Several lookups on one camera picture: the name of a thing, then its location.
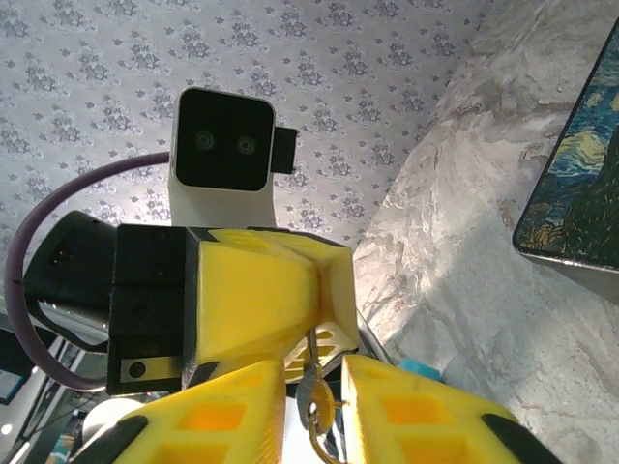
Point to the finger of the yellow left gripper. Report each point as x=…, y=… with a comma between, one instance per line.
x=251, y=299
x=336, y=295

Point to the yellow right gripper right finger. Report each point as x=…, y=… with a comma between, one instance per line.
x=411, y=415

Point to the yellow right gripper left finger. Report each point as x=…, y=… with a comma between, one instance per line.
x=193, y=420

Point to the silver key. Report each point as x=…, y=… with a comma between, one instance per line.
x=309, y=382

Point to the teal plastic tool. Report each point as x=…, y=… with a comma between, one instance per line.
x=421, y=369

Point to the starry night painting box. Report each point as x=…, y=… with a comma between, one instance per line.
x=578, y=174

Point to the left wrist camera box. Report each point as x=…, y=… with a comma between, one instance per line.
x=220, y=145

